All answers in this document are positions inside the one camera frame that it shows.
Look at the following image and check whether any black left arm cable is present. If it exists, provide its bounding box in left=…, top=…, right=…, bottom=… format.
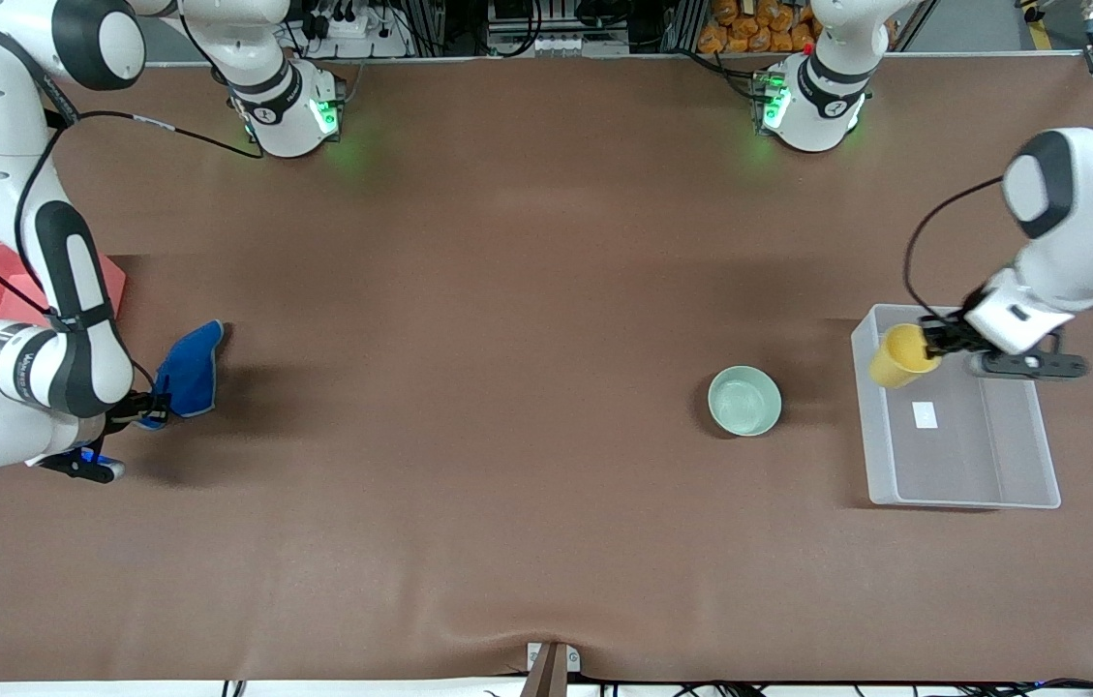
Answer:
left=902, top=174, right=1008, bottom=325

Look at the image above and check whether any white terminal strip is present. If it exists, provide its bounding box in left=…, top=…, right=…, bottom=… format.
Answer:
left=527, top=34, right=607, bottom=56

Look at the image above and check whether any blue cloth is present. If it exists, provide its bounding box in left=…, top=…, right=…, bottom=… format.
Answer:
left=141, top=320, right=226, bottom=430

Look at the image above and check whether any white power strip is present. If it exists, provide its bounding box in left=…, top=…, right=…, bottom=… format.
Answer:
left=299, top=0, right=413, bottom=59

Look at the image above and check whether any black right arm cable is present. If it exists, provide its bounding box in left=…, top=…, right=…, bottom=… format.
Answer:
left=0, top=68, right=264, bottom=320

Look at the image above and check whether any green bowl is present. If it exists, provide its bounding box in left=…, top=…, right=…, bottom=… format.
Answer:
left=708, top=365, right=783, bottom=438

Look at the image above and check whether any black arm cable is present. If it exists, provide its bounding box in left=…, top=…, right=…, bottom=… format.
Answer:
left=902, top=174, right=1008, bottom=325
left=0, top=68, right=264, bottom=320

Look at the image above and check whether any translucent plastic bin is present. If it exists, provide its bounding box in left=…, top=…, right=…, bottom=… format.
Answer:
left=851, top=304, right=1062, bottom=510

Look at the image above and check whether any yellow cup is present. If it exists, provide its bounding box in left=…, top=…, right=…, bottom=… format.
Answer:
left=868, top=323, right=942, bottom=390

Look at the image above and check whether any brown table cover mat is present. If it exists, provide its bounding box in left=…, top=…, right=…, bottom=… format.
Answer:
left=0, top=53, right=1093, bottom=683

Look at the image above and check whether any orange snack pile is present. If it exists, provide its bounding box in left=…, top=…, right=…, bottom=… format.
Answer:
left=697, top=0, right=824, bottom=55

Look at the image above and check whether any metal table edge bracket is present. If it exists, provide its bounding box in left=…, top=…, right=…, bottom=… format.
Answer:
left=522, top=642, right=582, bottom=697

